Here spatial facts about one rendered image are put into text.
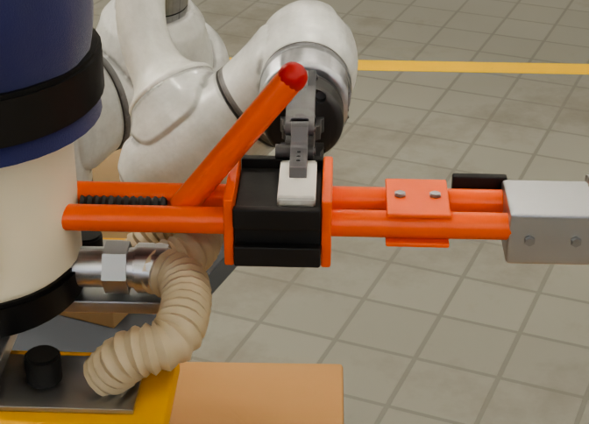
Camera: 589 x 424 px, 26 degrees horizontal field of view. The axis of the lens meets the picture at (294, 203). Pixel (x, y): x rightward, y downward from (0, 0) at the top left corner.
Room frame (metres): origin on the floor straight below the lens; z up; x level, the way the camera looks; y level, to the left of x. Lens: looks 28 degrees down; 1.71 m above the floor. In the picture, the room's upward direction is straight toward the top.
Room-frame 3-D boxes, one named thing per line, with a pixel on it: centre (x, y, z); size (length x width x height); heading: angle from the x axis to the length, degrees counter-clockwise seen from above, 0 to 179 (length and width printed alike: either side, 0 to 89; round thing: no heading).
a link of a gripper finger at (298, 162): (0.94, 0.00, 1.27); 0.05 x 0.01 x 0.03; 178
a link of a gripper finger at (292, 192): (0.91, 0.00, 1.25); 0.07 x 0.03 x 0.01; 178
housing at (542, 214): (0.90, -0.20, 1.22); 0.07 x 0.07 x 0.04; 88
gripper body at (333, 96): (1.07, -0.01, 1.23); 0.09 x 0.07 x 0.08; 178
